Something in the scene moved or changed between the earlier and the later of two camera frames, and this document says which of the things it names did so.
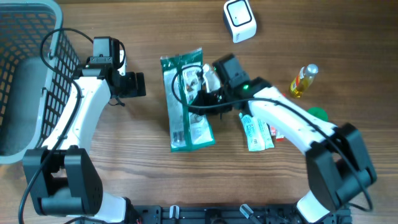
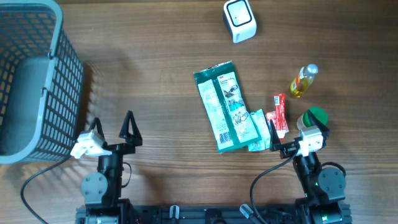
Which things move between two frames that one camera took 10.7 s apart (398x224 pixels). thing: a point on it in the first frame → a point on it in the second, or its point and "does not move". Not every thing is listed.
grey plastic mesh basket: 38,62 does not move
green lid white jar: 318,112 does not move
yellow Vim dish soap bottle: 303,79 does not move
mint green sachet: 257,133 does not move
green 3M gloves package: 183,77 → 229,116
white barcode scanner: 239,16 does not move
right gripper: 202,98 → 287,149
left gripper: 132,83 → 132,139
